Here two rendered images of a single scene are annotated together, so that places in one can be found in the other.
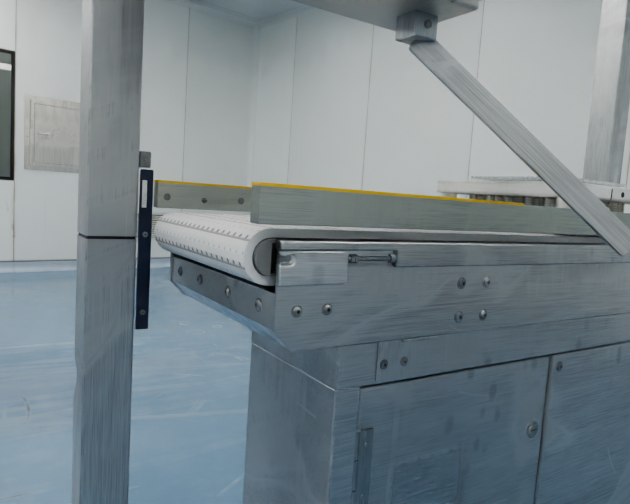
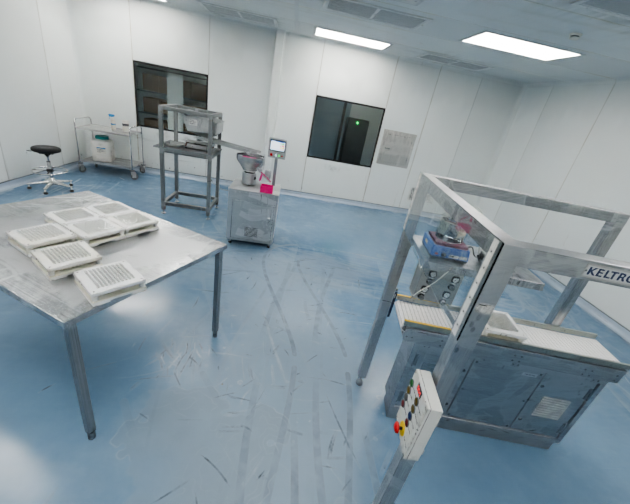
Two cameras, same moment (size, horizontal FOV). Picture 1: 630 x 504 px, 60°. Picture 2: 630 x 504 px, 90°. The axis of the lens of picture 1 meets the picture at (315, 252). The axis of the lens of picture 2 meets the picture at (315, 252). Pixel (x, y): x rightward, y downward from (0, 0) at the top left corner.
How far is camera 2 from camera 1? 1.57 m
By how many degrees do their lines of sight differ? 38
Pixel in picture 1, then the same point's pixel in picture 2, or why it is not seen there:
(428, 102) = (616, 173)
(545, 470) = (466, 379)
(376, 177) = not seen: hidden behind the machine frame
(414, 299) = (430, 340)
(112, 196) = (389, 295)
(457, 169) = not seen: hidden behind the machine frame
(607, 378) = (496, 370)
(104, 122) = (391, 283)
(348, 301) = (416, 337)
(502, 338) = not seen: hidden behind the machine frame
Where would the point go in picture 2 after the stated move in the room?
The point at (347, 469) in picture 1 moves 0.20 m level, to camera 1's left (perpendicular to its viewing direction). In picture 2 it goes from (412, 358) to (384, 341)
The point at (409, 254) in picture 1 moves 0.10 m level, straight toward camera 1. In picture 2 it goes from (430, 334) to (421, 340)
